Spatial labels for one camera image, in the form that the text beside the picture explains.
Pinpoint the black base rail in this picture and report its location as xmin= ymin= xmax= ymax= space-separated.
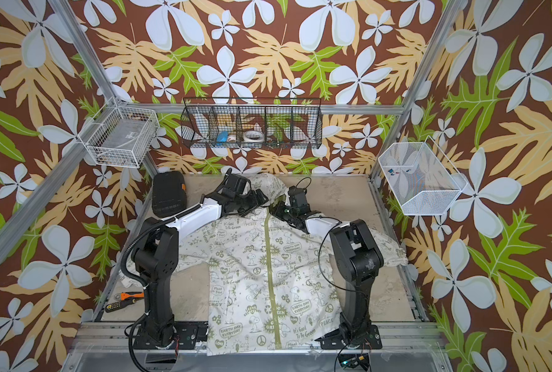
xmin=127 ymin=319 xmax=382 ymax=351

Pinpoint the white green printed jacket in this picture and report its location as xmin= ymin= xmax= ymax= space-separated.
xmin=170 ymin=174 xmax=408 ymax=357

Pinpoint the black wire basket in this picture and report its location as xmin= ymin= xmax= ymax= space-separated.
xmin=178 ymin=98 xmax=323 ymax=149

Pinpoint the white mesh basket right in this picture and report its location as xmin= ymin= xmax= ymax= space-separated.
xmin=378 ymin=136 xmax=467 ymax=216

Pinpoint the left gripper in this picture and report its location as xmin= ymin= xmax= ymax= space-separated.
xmin=233 ymin=188 xmax=270 ymax=215

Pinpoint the orange adjustable wrench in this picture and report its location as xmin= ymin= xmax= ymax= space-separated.
xmin=115 ymin=291 xmax=144 ymax=301

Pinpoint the black plastic case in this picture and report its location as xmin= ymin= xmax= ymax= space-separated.
xmin=152 ymin=170 xmax=187 ymax=218

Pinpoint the blue object in basket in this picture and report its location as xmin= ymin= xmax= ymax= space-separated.
xmin=217 ymin=131 xmax=229 ymax=144

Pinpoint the white tape roll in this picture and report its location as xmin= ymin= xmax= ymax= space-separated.
xmin=243 ymin=130 xmax=265 ymax=143

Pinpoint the white wire basket left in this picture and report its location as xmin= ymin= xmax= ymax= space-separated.
xmin=81 ymin=105 xmax=159 ymax=169

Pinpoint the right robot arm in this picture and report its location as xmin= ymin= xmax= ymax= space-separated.
xmin=269 ymin=201 xmax=384 ymax=350

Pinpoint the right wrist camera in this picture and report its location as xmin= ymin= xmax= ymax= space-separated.
xmin=288 ymin=186 xmax=308 ymax=209

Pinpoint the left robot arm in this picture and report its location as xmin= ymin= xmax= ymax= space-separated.
xmin=120 ymin=171 xmax=268 ymax=348

